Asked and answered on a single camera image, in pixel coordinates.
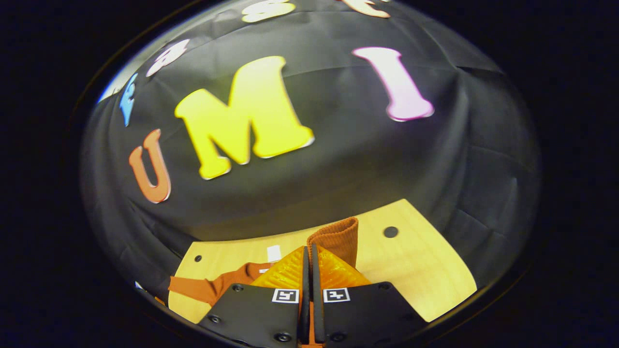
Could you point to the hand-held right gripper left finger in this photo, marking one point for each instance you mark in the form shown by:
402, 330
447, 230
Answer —
251, 314

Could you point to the black backdrop cloth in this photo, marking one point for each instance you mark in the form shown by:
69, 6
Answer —
338, 159

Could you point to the rust orange knit cardigan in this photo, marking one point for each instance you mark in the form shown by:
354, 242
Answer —
334, 237

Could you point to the white tape piece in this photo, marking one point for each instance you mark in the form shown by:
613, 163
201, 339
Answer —
274, 253

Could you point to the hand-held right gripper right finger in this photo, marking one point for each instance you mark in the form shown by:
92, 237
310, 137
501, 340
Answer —
367, 311

